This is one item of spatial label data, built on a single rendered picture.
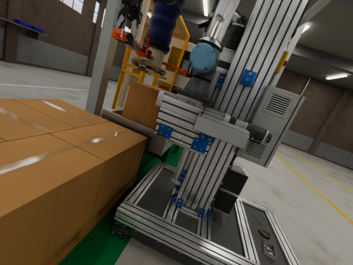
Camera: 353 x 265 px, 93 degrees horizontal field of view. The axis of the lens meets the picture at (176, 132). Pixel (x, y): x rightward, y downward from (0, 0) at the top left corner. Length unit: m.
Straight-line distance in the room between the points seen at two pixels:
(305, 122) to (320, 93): 1.71
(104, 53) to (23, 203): 2.18
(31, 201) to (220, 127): 0.78
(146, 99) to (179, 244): 1.17
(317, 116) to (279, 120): 11.32
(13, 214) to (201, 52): 0.89
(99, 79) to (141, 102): 1.14
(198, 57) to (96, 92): 2.04
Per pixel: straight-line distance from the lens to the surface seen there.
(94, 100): 2.70
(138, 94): 1.65
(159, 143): 1.55
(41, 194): 0.78
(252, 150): 1.16
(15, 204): 0.75
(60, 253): 1.27
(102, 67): 2.64
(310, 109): 12.26
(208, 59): 0.82
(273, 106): 1.14
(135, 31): 1.03
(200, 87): 0.95
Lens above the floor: 1.05
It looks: 15 degrees down
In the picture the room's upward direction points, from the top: 20 degrees clockwise
